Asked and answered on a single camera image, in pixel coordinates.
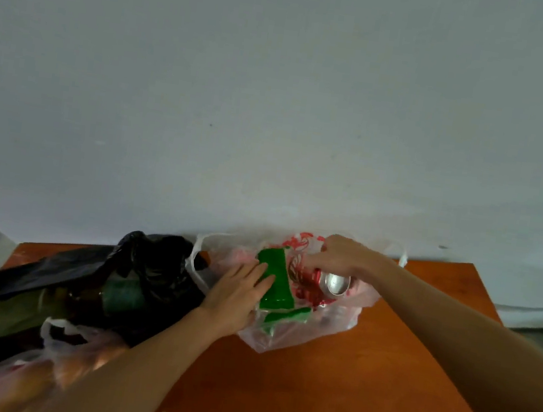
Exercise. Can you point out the person's left hand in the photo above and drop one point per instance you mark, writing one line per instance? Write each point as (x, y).
(234, 303)

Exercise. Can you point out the green item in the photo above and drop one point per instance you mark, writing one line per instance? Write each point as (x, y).
(276, 284)

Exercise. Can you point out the black plastic bag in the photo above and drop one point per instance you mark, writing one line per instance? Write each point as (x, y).
(43, 273)

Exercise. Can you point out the person's right forearm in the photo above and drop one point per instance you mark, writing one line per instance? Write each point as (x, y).
(472, 349)

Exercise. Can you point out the person's left forearm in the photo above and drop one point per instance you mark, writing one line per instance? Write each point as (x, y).
(129, 374)

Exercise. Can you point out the person's right hand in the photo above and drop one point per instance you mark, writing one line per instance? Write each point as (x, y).
(349, 261)

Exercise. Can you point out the thin clear plastic bag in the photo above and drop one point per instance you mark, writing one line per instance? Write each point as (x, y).
(60, 330)

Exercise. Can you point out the green cabbage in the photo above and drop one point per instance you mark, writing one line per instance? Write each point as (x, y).
(2, 317)

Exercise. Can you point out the red cola can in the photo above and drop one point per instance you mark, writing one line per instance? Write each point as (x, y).
(311, 286)

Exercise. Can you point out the orange wooden table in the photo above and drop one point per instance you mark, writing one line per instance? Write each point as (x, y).
(353, 384)

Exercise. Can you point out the clear red-printed plastic bag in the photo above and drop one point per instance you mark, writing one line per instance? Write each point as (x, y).
(315, 329)

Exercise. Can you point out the bunch of oranges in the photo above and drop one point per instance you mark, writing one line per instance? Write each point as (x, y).
(81, 363)

